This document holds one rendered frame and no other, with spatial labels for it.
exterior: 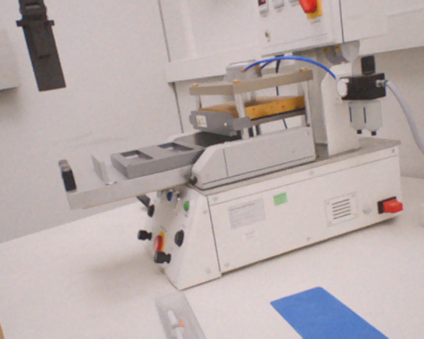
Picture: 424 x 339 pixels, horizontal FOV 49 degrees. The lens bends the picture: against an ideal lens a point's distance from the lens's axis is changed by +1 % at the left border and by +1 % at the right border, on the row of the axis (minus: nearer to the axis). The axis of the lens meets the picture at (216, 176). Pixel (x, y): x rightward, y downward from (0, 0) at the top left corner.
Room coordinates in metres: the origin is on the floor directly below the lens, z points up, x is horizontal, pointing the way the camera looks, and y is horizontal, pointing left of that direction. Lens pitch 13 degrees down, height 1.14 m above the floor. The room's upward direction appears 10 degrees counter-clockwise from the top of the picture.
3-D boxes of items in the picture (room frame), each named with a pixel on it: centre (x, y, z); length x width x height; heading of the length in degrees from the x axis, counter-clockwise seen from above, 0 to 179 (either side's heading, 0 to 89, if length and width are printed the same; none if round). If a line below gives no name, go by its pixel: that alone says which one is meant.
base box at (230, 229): (1.03, -0.10, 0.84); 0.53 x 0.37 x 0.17; 109
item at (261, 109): (1.04, -0.10, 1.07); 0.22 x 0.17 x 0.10; 19
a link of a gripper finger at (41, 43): (0.51, 0.16, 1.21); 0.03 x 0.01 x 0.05; 18
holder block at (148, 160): (0.97, 0.12, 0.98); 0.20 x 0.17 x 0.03; 19
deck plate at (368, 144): (1.06, -0.13, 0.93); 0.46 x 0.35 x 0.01; 109
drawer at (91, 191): (0.95, 0.17, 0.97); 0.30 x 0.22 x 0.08; 109
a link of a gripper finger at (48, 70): (0.53, 0.16, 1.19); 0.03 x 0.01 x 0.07; 108
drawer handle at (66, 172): (0.91, 0.30, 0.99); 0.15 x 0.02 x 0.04; 19
